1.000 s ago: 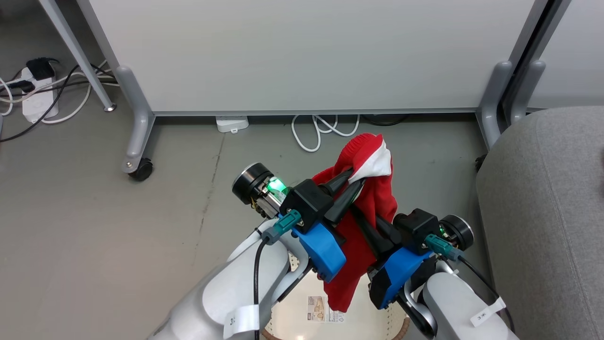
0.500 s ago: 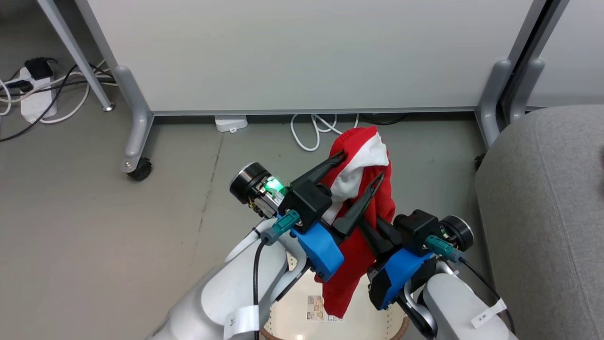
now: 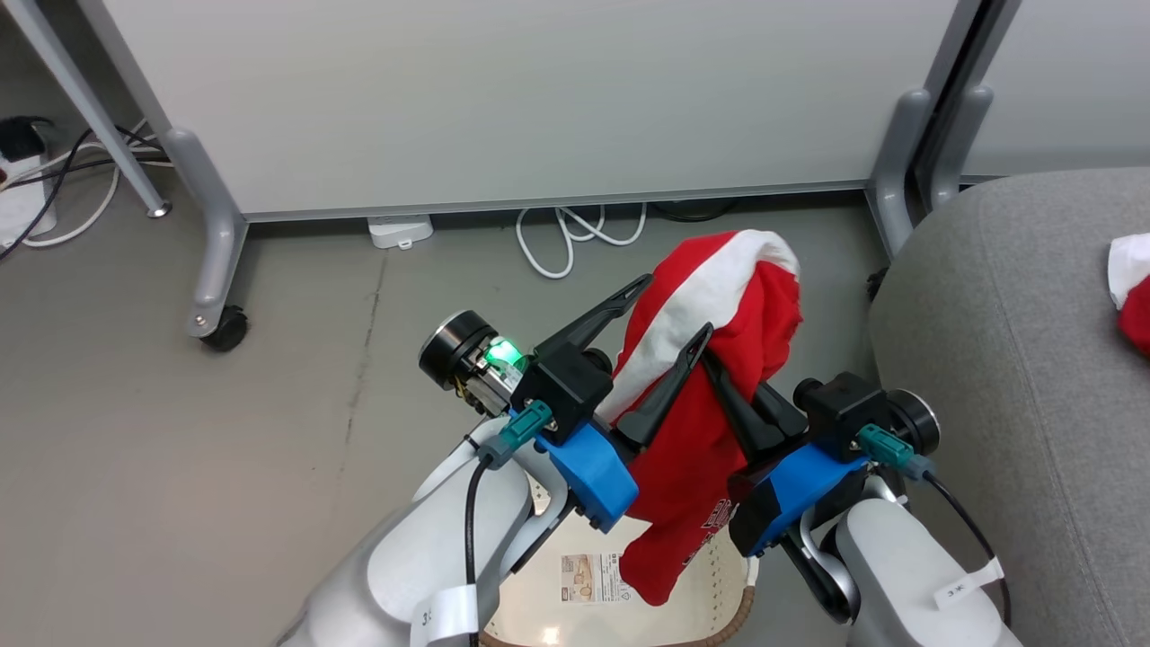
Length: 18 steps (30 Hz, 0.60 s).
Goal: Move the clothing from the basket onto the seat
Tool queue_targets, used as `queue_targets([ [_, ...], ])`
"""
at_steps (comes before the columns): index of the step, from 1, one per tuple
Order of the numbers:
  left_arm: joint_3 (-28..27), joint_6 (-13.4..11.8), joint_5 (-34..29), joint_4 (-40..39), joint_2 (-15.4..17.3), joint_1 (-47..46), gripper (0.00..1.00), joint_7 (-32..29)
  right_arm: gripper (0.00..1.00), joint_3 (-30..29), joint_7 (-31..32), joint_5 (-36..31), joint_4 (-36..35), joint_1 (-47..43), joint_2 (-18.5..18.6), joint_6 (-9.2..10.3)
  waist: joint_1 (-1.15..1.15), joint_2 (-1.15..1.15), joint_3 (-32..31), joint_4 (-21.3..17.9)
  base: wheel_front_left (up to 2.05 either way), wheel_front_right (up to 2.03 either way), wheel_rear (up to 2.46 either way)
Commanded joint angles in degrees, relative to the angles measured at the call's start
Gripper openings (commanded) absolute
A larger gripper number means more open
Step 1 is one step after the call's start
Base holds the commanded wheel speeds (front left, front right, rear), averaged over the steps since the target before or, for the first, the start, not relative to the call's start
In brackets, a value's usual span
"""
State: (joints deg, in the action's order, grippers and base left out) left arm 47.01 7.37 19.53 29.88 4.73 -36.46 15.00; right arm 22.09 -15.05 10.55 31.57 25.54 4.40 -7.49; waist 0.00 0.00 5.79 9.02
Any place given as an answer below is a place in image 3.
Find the red white sports shirt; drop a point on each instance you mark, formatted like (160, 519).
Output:
(692, 485)

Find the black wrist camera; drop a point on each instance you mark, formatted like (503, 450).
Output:
(566, 391)
(840, 409)

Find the narrow white partition panel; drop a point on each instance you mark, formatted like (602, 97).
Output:
(1069, 81)

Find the black caster wheel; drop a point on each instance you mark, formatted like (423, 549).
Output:
(226, 331)

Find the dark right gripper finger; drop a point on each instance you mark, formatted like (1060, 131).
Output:
(741, 409)
(782, 415)

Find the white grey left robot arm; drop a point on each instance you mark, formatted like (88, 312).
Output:
(404, 575)

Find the large white partition panel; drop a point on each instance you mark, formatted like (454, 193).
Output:
(539, 90)

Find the teal camera connector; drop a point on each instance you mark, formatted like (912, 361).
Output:
(885, 445)
(521, 431)

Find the teal right camera connector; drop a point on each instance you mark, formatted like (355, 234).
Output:
(885, 445)

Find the thin grey metal table leg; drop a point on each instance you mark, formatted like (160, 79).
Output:
(99, 117)

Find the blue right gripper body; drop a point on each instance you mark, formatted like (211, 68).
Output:
(795, 490)

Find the teal left camera connector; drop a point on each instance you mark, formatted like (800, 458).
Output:
(521, 431)

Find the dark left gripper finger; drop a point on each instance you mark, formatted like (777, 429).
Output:
(597, 319)
(665, 386)

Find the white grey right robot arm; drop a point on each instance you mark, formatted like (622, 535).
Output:
(907, 575)

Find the grey fabric sofa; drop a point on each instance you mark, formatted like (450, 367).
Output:
(1033, 377)

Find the small red white garment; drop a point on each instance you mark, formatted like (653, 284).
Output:
(1136, 314)

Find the white power strip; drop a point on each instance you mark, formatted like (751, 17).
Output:
(22, 208)

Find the white plastic laundry basket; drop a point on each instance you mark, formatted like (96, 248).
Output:
(557, 620)

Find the white power adapter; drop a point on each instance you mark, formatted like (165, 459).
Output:
(400, 231)

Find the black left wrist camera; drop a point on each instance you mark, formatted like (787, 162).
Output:
(566, 391)

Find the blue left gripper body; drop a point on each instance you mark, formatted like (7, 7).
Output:
(588, 472)

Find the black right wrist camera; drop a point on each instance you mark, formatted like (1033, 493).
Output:
(840, 409)

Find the grey partition leg with caster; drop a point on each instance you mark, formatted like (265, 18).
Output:
(220, 261)

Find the black power plug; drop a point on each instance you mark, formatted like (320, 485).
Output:
(22, 139)

